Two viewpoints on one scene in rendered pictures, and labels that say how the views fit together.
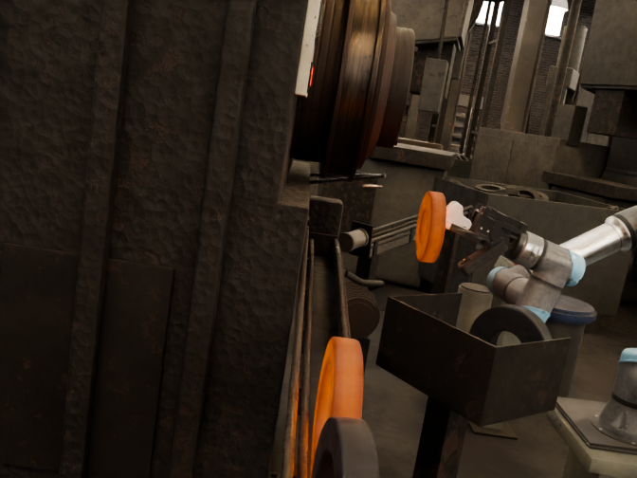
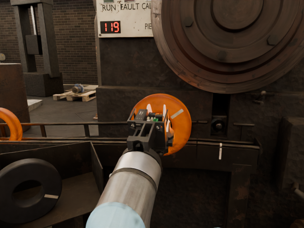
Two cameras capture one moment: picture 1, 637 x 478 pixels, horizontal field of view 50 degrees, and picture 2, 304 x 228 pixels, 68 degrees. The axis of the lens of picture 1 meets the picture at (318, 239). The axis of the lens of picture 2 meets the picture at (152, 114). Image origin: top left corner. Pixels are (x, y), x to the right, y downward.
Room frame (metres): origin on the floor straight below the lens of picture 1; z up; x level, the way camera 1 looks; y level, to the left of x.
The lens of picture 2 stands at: (1.60, -0.77, 1.00)
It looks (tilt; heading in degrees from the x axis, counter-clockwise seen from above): 15 degrees down; 104
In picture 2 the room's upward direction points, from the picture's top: straight up
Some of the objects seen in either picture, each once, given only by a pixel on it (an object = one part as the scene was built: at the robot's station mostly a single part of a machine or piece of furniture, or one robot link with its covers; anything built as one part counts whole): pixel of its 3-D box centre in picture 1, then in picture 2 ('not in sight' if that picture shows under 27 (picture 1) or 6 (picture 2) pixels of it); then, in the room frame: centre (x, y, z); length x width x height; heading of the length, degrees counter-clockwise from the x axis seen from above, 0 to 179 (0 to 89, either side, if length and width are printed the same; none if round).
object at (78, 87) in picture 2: not in sight; (80, 87); (-1.23, 3.77, 0.25); 0.40 x 0.24 x 0.22; 92
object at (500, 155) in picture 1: (525, 199); not in sight; (5.82, -1.70, 0.55); 1.10 x 0.53 x 1.10; 22
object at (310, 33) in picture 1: (309, 47); (130, 11); (1.31, 0.07, 1.15); 0.26 x 0.02 x 0.18; 2
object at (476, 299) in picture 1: (462, 357); not in sight; (2.32, -0.57, 0.26); 0.12 x 0.12 x 0.52
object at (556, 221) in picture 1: (515, 248); not in sight; (4.15, -1.21, 0.39); 1.03 x 0.83 x 0.77; 107
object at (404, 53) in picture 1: (393, 88); (235, 6); (1.66, -0.12, 1.11); 0.28 x 0.06 x 0.28; 2
